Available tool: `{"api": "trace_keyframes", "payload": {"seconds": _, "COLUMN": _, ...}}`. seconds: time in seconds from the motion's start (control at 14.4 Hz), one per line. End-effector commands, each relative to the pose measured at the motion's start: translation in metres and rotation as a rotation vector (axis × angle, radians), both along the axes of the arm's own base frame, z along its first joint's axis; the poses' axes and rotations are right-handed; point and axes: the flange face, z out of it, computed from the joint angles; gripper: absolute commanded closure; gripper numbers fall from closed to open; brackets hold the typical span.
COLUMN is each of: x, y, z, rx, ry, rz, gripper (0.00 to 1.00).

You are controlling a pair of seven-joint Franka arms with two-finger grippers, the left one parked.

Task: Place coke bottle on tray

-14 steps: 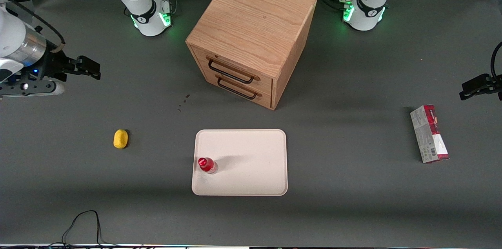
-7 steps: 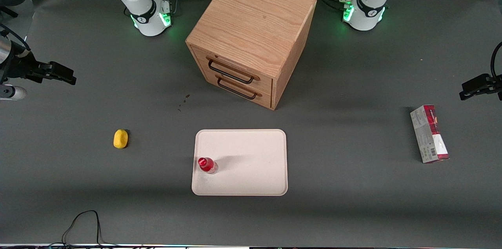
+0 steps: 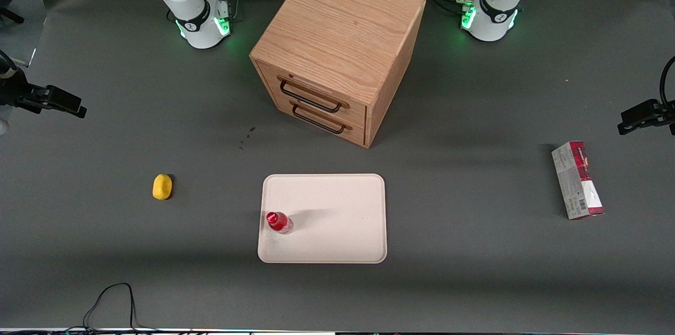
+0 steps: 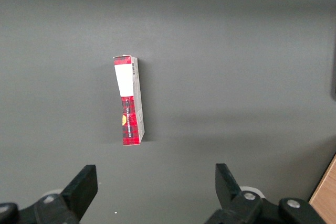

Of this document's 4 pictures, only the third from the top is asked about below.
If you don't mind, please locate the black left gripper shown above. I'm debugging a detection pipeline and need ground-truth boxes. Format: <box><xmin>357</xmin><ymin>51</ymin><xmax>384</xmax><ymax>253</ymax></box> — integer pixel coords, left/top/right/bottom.
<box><xmin>618</xmin><ymin>98</ymin><xmax>675</xmax><ymax>136</ymax></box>

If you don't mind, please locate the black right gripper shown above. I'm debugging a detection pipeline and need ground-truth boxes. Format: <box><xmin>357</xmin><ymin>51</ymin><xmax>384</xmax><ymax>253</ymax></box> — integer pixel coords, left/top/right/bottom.
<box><xmin>0</xmin><ymin>68</ymin><xmax>88</xmax><ymax>119</ymax></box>

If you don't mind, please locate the red coke bottle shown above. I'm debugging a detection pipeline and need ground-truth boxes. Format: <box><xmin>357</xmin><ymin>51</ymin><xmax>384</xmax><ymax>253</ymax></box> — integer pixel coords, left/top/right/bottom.
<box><xmin>266</xmin><ymin>212</ymin><xmax>294</xmax><ymax>234</ymax></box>

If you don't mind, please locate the beige plastic tray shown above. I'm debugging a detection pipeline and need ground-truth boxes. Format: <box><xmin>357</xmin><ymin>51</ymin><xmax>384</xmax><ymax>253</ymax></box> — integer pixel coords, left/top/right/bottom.
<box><xmin>257</xmin><ymin>174</ymin><xmax>388</xmax><ymax>264</ymax></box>

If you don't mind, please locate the red and grey carton box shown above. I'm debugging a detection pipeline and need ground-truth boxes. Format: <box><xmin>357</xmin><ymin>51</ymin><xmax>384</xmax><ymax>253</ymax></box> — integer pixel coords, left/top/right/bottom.
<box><xmin>551</xmin><ymin>140</ymin><xmax>605</xmax><ymax>221</ymax></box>

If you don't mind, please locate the yellow lemon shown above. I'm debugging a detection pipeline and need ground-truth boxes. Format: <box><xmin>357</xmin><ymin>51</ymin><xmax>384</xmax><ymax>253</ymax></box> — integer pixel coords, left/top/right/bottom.
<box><xmin>152</xmin><ymin>174</ymin><xmax>173</xmax><ymax>200</ymax></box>

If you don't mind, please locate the wooden drawer front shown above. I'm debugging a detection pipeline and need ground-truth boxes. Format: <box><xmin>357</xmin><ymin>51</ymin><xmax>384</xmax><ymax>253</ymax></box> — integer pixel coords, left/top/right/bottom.
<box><xmin>261</xmin><ymin>63</ymin><xmax>368</xmax><ymax>127</ymax></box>
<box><xmin>275</xmin><ymin>97</ymin><xmax>367</xmax><ymax>147</ymax></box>

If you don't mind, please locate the wooden two-drawer cabinet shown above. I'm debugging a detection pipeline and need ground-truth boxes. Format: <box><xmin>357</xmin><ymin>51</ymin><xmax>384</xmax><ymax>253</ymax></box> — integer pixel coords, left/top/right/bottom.
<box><xmin>249</xmin><ymin>0</ymin><xmax>427</xmax><ymax>149</ymax></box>

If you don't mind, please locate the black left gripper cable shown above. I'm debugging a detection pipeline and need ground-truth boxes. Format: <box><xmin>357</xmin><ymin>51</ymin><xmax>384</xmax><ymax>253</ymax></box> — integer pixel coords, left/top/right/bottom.
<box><xmin>659</xmin><ymin>55</ymin><xmax>675</xmax><ymax>107</ymax></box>

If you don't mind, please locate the black bracket at table edge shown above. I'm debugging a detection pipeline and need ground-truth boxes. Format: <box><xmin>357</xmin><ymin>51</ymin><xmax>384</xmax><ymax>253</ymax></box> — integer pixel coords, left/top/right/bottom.
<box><xmin>0</xmin><ymin>5</ymin><xmax>25</xmax><ymax>25</ymax></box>

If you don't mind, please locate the thin black looped cable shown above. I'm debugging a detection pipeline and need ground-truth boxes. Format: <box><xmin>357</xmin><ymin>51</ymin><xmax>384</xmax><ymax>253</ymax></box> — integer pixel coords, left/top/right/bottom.
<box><xmin>63</xmin><ymin>282</ymin><xmax>159</xmax><ymax>334</ymax></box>

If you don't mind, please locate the black metal drawer handle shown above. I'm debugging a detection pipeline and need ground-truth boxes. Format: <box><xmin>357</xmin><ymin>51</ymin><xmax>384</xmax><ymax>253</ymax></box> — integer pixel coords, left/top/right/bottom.
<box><xmin>279</xmin><ymin>79</ymin><xmax>344</xmax><ymax>114</ymax></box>
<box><xmin>291</xmin><ymin>105</ymin><xmax>348</xmax><ymax>135</ymax></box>

